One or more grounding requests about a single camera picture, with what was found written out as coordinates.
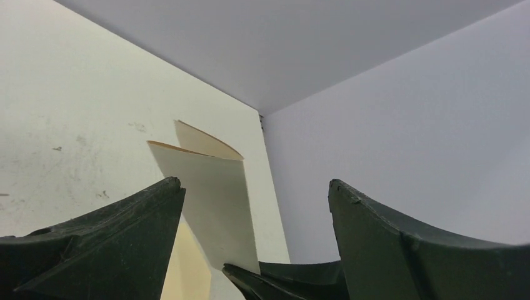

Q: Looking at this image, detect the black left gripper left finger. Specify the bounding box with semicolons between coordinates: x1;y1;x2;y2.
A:
1;177;186;299

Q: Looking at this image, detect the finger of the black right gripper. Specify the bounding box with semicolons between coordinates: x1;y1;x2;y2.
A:
259;261;344;285
222;264;350;300

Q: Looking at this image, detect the cream paper envelope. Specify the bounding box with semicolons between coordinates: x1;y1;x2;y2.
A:
161;221;211;300

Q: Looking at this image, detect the tan letter paper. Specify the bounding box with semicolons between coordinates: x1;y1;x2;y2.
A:
148;120;260;274

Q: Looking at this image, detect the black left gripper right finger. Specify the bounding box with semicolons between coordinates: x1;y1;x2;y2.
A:
328;179;529;299

